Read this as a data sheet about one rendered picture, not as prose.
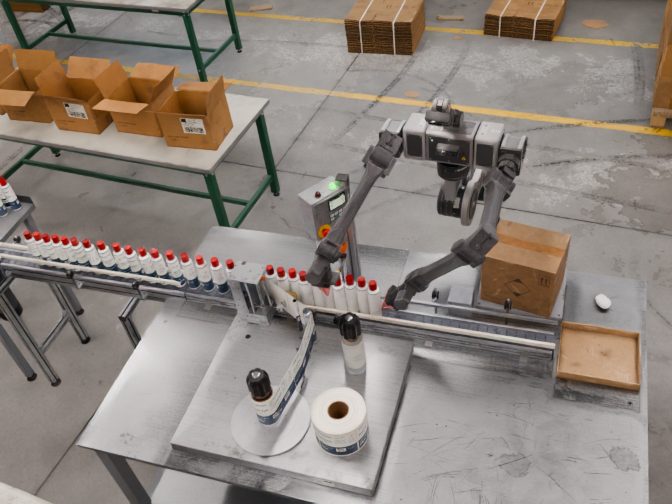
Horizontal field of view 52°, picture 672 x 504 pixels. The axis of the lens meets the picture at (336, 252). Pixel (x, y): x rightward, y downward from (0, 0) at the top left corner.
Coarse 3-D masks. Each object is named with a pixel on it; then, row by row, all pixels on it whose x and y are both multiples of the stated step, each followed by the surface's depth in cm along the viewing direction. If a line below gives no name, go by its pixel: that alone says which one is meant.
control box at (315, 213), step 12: (324, 180) 271; (312, 192) 267; (324, 192) 266; (336, 192) 266; (300, 204) 269; (312, 204) 262; (324, 204) 265; (312, 216) 266; (324, 216) 268; (312, 228) 272; (324, 228) 272
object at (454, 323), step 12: (216, 288) 319; (324, 312) 301; (384, 312) 297; (396, 312) 296; (408, 312) 296; (396, 324) 292; (444, 324) 289; (456, 324) 288; (468, 324) 287; (480, 324) 286; (468, 336) 283; (516, 336) 280; (528, 336) 279; (540, 336) 279; (552, 336) 278; (540, 348) 274
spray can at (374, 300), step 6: (372, 282) 283; (372, 288) 283; (378, 288) 285; (372, 294) 284; (378, 294) 285; (372, 300) 286; (378, 300) 287; (372, 306) 289; (378, 306) 290; (372, 312) 292; (378, 312) 292
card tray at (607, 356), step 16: (560, 336) 283; (576, 336) 282; (592, 336) 281; (608, 336) 280; (624, 336) 279; (640, 336) 274; (560, 352) 277; (576, 352) 276; (592, 352) 276; (608, 352) 275; (624, 352) 274; (640, 352) 269; (560, 368) 272; (576, 368) 271; (592, 368) 270; (608, 368) 269; (624, 368) 269; (640, 368) 264; (608, 384) 264; (624, 384) 261; (640, 384) 259
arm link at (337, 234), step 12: (372, 168) 242; (360, 180) 244; (372, 180) 242; (360, 192) 243; (348, 204) 244; (360, 204) 244; (348, 216) 244; (336, 228) 245; (348, 228) 247; (324, 240) 246; (336, 240) 246; (324, 252) 247; (336, 252) 246
